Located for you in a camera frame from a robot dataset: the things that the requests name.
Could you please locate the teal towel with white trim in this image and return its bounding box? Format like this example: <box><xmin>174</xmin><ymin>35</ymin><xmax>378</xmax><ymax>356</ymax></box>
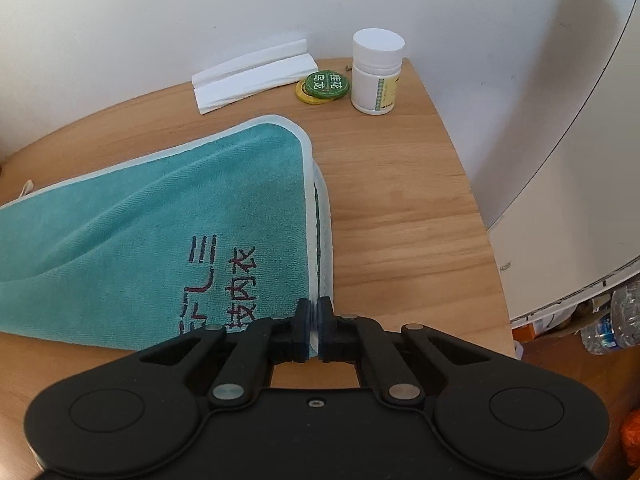
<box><xmin>1</xmin><ymin>115</ymin><xmax>332</xmax><ymax>350</ymax></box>

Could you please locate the yellow round tin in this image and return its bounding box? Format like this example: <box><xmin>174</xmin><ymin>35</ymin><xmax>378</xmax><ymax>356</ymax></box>
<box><xmin>294</xmin><ymin>80</ymin><xmax>336</xmax><ymax>105</ymax></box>

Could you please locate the green round tin lid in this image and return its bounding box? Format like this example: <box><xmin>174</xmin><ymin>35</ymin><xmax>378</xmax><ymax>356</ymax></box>
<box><xmin>304</xmin><ymin>70</ymin><xmax>350</xmax><ymax>100</ymax></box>

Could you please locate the clear plastic bottle on floor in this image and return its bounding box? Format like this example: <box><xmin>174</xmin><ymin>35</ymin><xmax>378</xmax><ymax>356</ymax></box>
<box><xmin>580</xmin><ymin>278</ymin><xmax>639</xmax><ymax>356</ymax></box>

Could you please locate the folded white paper tissue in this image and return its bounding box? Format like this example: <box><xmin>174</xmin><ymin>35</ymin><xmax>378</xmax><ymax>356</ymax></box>
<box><xmin>191</xmin><ymin>39</ymin><xmax>318</xmax><ymax>115</ymax></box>

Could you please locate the white pill bottle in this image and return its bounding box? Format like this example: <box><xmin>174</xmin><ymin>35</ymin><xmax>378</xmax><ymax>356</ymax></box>
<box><xmin>350</xmin><ymin>28</ymin><xmax>405</xmax><ymax>115</ymax></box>

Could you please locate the orange object at corner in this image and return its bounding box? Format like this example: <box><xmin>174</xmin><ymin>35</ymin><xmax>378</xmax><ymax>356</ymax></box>
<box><xmin>620</xmin><ymin>410</ymin><xmax>640</xmax><ymax>468</ymax></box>

